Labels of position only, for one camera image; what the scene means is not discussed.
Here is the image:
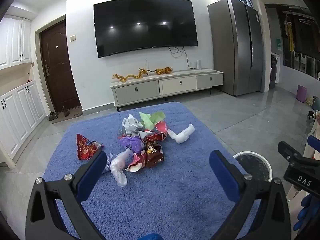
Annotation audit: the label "golden dragon ornament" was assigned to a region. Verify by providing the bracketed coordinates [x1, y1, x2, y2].
[112, 68, 153, 83]

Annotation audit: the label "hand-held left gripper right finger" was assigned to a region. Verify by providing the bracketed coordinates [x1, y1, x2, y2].
[209, 150, 292, 240]

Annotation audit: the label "dark balcony window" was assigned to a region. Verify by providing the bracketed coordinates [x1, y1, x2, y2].
[282, 7, 320, 80]

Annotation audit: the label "green paper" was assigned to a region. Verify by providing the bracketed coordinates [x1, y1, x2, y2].
[139, 111, 167, 130]

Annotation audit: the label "white plastic bag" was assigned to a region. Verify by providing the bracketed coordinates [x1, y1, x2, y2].
[110, 148, 133, 187]

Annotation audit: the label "white printed paper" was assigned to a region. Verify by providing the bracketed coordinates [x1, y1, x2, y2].
[121, 114, 143, 137]

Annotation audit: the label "red snack wrapper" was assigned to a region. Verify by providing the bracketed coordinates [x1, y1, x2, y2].
[76, 134, 105, 160]

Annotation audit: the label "brown door mat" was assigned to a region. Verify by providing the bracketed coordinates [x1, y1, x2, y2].
[51, 107, 83, 124]

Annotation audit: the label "large black wall television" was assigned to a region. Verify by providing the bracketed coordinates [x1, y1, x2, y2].
[93, 0, 198, 58]

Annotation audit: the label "yellow hanging garment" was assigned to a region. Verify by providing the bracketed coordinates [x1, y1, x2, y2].
[286, 22, 295, 52]

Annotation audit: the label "blue fluffy mat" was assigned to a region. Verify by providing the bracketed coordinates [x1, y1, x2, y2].
[41, 102, 260, 240]

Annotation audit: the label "white wall cabinets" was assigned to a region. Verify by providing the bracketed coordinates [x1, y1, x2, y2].
[0, 15, 33, 70]

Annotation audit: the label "pink red wrapper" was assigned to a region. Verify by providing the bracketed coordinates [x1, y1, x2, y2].
[155, 120, 168, 134]

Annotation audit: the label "white tissue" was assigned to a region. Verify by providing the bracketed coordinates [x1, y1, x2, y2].
[167, 124, 195, 144]

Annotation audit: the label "grey double-door refrigerator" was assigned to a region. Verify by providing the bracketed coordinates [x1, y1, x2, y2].
[207, 0, 264, 97]

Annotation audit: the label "purple wrapper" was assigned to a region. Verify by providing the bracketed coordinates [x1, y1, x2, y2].
[119, 135, 145, 154]

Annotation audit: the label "dark brown entrance door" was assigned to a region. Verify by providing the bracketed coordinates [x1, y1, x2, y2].
[40, 21, 81, 113]

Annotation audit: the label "shiny red crinkled wrapper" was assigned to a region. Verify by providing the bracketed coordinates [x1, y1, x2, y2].
[145, 131, 168, 143]

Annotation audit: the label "red white torn wrapper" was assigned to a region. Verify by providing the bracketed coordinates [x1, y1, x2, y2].
[125, 152, 148, 172]

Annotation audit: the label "person's right hand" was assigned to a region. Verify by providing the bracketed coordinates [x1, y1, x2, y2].
[293, 194, 320, 233]

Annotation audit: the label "small silver wrapper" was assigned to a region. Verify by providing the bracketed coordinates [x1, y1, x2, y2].
[105, 153, 114, 173]

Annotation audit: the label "white round trash bin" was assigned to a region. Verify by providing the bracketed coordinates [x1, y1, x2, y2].
[233, 151, 272, 183]

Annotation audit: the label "grey white television cabinet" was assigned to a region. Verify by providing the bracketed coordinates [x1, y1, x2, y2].
[110, 69, 224, 112]

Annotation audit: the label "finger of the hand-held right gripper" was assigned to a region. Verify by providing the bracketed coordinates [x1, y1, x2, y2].
[278, 141, 305, 165]
[307, 135, 320, 159]

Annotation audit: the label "television cables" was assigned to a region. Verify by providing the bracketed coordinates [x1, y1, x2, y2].
[168, 46, 198, 70]

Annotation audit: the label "white floor cabinets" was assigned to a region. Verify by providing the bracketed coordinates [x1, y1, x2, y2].
[0, 80, 47, 168]

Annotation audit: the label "dark red snack bag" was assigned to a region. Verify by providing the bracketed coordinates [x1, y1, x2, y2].
[144, 141, 165, 168]

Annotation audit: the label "purple bin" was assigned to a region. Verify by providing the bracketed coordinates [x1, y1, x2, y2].
[297, 85, 307, 103]

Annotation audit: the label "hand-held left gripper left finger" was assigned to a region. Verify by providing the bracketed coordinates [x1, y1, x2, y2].
[25, 150, 108, 240]

